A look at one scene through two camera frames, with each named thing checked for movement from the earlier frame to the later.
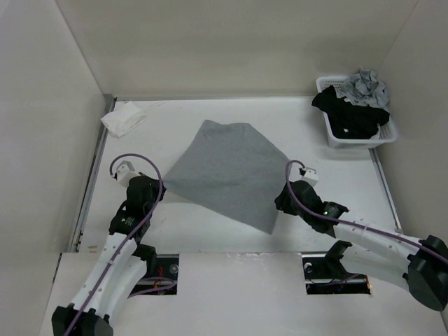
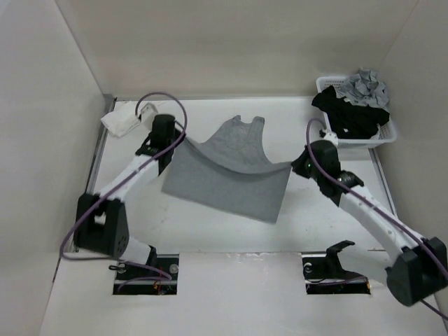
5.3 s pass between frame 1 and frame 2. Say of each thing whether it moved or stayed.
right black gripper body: moved
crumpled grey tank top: stayed
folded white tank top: stayed
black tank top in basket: stayed
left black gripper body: moved
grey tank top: moved
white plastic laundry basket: stayed
